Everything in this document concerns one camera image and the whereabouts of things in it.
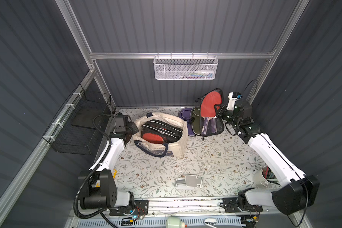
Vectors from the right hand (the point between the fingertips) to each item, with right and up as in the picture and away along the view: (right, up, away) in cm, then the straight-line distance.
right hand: (218, 105), depth 75 cm
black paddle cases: (-34, -15, +12) cm, 39 cm away
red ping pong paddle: (-3, +2, +3) cm, 5 cm away
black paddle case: (-3, -11, -1) cm, 11 cm away
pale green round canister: (-24, -54, -12) cm, 60 cm away
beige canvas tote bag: (-23, -24, +2) cm, 33 cm away
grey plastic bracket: (-15, -44, +7) cm, 47 cm away
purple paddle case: (-15, -3, +38) cm, 41 cm away
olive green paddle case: (-7, -3, +34) cm, 35 cm away
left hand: (-48, -12, +12) cm, 51 cm away
